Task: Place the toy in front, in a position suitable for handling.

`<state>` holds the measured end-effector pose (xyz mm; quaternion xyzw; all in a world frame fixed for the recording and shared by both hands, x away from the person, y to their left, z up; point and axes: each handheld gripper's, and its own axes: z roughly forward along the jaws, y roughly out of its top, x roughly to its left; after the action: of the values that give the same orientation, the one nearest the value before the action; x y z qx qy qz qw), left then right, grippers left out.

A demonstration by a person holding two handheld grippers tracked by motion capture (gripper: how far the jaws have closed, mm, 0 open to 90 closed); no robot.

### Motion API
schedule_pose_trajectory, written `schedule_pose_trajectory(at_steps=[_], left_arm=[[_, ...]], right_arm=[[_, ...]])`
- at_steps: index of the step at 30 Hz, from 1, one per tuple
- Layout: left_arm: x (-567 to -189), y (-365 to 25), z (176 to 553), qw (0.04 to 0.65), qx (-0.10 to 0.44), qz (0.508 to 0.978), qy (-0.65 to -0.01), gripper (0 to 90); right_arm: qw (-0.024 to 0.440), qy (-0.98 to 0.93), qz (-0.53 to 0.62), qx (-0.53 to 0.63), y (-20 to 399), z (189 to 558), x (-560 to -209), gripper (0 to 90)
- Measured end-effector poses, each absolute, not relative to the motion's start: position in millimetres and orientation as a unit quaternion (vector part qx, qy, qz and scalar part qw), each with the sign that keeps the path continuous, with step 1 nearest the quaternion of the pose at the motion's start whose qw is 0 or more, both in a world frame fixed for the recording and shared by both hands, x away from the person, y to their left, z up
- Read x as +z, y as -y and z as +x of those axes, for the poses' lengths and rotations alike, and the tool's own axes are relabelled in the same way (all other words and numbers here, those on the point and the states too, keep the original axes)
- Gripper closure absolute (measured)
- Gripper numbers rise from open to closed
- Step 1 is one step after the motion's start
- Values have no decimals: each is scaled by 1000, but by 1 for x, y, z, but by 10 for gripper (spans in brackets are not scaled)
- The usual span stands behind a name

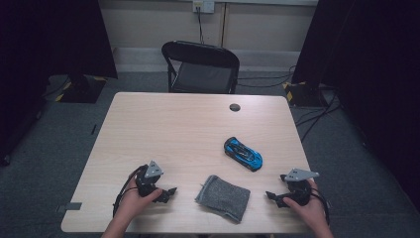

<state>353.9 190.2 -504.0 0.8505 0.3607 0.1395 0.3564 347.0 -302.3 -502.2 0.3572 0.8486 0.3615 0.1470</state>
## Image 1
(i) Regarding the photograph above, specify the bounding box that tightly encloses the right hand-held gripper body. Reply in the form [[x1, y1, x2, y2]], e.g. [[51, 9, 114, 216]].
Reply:
[[279, 168, 321, 205]]

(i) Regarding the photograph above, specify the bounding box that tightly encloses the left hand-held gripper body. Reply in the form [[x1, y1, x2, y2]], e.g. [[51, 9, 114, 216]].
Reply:
[[135, 161, 164, 198]]

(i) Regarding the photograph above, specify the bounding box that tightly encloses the grey cloth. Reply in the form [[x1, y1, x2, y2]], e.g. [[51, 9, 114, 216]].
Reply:
[[194, 175, 252, 223]]

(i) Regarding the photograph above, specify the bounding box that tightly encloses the blue toy car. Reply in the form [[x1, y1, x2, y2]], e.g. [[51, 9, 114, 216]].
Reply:
[[223, 136, 264, 173]]

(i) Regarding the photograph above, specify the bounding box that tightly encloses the person's left hand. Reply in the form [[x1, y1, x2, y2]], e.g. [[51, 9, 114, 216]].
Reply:
[[116, 178, 163, 221]]

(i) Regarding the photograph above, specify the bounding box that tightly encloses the person's right hand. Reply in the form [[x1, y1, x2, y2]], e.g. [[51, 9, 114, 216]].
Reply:
[[282, 179, 327, 229]]

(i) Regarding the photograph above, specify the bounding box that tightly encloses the grey tape strip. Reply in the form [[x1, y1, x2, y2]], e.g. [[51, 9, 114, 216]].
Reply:
[[55, 201, 83, 213]]

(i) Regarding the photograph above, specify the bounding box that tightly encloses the black stand base striped tape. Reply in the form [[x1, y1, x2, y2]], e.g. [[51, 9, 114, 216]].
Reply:
[[282, 80, 329, 108], [54, 73, 108, 104]]

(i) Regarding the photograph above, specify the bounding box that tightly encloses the black folding chair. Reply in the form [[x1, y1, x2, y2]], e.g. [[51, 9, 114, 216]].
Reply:
[[160, 40, 241, 95]]

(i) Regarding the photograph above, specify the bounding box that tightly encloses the black curtain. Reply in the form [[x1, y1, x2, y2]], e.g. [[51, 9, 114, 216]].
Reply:
[[0, 0, 119, 167], [291, 0, 420, 212]]

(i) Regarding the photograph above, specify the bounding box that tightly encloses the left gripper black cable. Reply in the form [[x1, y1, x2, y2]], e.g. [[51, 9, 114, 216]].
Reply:
[[112, 165, 147, 218]]

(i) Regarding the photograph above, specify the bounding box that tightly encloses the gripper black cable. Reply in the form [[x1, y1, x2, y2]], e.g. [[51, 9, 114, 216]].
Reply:
[[308, 187, 331, 226], [112, 165, 147, 218]]

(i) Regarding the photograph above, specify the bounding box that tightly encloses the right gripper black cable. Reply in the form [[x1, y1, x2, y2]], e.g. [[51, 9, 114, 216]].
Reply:
[[308, 187, 331, 226]]

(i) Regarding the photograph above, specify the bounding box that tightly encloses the black floor cable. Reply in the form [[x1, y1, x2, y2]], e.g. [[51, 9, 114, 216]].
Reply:
[[295, 88, 342, 144], [237, 78, 293, 89]]

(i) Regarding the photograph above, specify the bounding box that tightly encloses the black socket cable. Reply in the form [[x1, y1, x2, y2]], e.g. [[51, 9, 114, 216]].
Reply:
[[196, 7, 205, 45]]

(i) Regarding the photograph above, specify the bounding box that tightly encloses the thin vertical wall cable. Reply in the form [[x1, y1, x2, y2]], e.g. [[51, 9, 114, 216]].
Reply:
[[220, 2, 229, 48]]

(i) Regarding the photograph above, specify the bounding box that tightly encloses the white wall socket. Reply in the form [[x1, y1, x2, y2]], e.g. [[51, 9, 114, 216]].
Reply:
[[192, 0, 216, 14]]

